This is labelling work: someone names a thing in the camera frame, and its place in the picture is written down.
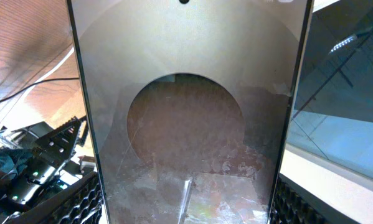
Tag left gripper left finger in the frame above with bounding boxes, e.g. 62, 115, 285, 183
7, 172, 103, 224

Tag black USB charging cable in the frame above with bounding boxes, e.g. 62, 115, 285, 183
0, 77, 80, 108

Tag white power strip cord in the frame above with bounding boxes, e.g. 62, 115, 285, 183
0, 46, 75, 147

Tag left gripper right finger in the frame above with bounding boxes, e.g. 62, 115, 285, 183
269, 175, 334, 224

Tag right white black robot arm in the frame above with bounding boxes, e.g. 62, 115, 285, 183
0, 117, 91, 218

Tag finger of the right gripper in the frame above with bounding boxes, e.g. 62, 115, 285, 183
33, 117, 82, 168

